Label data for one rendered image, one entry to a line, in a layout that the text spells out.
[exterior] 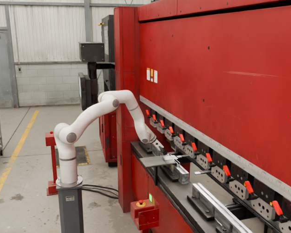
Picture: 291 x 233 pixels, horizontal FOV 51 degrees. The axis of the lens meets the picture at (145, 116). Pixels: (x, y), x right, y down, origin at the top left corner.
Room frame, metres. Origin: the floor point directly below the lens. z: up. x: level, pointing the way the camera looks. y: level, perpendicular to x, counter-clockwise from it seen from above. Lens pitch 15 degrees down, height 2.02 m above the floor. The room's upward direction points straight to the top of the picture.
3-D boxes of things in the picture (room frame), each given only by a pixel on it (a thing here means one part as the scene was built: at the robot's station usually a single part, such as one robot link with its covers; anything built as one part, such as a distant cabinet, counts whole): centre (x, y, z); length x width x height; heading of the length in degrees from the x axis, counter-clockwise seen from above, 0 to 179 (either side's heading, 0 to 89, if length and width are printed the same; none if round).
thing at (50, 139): (3.72, 1.20, 0.41); 0.25 x 0.20 x 0.83; 108
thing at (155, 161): (2.41, -0.10, 1.00); 0.26 x 0.18 x 0.01; 108
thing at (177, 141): (2.29, -0.29, 1.26); 0.15 x 0.09 x 0.17; 18
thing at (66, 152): (2.05, 0.57, 1.30); 0.19 x 0.12 x 0.24; 34
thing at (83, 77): (3.43, 0.68, 1.42); 0.45 x 0.12 x 0.36; 15
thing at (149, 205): (2.04, 0.01, 0.75); 0.20 x 0.16 x 0.18; 20
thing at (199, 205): (1.86, -0.37, 0.89); 0.30 x 0.05 x 0.03; 18
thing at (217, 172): (1.72, -0.48, 1.26); 0.15 x 0.09 x 0.17; 18
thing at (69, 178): (2.02, 0.55, 1.09); 0.19 x 0.19 x 0.18
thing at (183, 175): (2.41, -0.26, 0.92); 0.39 x 0.06 x 0.10; 18
